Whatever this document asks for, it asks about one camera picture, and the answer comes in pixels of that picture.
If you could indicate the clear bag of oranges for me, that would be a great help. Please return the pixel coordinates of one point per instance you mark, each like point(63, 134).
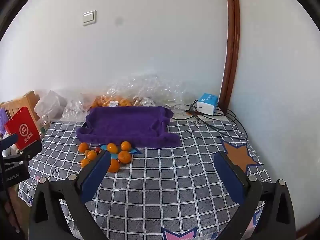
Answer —
point(112, 101)

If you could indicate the crumpled clear plastic bag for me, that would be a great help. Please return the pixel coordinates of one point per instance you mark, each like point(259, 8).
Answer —
point(155, 87)

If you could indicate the white light switch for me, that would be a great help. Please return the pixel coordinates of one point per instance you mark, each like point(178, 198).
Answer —
point(89, 17)

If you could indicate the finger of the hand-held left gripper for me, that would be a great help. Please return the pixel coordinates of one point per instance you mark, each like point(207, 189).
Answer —
point(31, 149)
point(8, 141)

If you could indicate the mandarin orange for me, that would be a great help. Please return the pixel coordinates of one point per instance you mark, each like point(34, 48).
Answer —
point(124, 156)
point(114, 166)

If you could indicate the brown wooden door frame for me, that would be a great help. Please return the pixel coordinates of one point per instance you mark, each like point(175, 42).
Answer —
point(231, 45)

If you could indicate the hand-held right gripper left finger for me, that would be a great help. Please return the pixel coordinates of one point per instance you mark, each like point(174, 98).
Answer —
point(96, 177)

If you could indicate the grey plastic bag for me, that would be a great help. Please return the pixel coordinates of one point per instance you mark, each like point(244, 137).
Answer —
point(51, 103)

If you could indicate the purple towel covered tray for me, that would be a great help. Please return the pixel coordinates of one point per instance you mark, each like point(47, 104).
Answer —
point(130, 125)

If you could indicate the checked grey tablecloth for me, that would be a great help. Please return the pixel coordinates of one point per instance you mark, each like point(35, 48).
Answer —
point(160, 180)

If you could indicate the red cherry tomato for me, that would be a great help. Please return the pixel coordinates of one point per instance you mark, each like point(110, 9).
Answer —
point(97, 150)

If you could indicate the blue white tissue pack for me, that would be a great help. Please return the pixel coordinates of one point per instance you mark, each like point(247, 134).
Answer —
point(207, 103)

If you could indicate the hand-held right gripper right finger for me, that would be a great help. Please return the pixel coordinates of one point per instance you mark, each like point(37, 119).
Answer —
point(230, 177)

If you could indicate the oval orange kumquat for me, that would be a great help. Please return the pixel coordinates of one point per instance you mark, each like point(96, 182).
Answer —
point(112, 148)

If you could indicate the red paper bag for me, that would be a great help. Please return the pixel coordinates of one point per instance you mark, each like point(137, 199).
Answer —
point(22, 130)

